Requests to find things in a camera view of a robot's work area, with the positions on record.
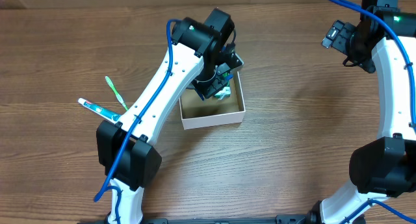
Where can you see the toothpaste tube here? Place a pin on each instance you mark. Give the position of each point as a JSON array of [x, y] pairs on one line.
[[99, 110]]

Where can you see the pink cardboard box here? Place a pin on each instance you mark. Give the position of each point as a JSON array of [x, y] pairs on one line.
[[196, 113]]

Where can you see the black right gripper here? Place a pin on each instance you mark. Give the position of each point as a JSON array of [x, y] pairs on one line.
[[340, 37]]

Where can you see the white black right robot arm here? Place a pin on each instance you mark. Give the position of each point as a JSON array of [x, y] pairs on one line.
[[383, 42]]

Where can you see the green white toothbrush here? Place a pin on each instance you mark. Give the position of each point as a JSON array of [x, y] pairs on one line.
[[118, 96]]

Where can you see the green soap bar pack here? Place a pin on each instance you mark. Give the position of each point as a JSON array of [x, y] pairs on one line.
[[224, 93]]

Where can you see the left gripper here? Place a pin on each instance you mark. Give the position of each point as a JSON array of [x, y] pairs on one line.
[[212, 87]]

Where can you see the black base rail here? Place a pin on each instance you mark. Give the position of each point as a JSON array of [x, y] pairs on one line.
[[279, 219]]

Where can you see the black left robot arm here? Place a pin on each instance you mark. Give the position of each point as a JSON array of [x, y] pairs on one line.
[[199, 56]]

